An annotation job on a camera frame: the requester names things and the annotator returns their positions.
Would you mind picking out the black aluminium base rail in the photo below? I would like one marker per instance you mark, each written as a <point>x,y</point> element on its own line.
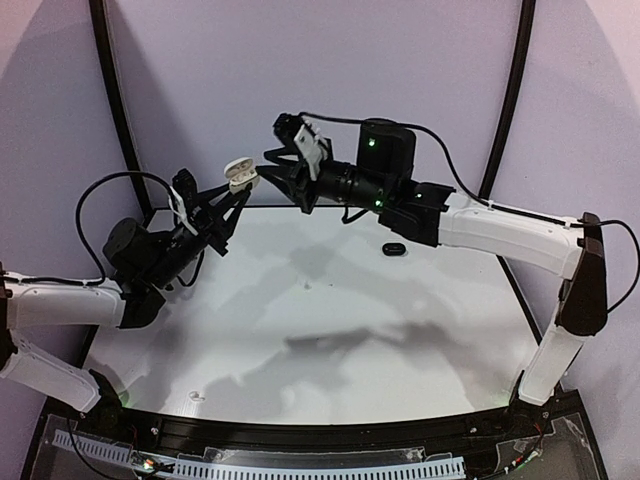
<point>474,434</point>

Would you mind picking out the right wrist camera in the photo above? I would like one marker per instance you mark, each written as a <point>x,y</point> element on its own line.
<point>307,143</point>

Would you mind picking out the black left frame post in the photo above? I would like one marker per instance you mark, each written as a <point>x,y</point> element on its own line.
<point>103,45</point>

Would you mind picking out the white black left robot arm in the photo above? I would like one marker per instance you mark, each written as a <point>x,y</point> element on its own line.
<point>145,265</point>

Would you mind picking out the black right frame post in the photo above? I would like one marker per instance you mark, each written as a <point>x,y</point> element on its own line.
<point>511,96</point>

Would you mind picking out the white slotted cable duct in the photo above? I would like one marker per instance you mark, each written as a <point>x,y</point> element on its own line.
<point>399,464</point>

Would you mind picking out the black frame post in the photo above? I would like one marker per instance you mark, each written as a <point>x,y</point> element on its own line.
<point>511,96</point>
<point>103,45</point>

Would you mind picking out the black earbud charging case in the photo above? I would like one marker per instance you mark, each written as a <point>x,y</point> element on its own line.
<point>393,249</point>

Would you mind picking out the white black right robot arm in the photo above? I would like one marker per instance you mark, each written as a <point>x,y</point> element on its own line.
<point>380,181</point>

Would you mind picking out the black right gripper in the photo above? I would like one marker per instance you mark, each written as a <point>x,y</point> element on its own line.
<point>305,180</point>

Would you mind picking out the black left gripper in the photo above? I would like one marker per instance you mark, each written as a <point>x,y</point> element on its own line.
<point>201,223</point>

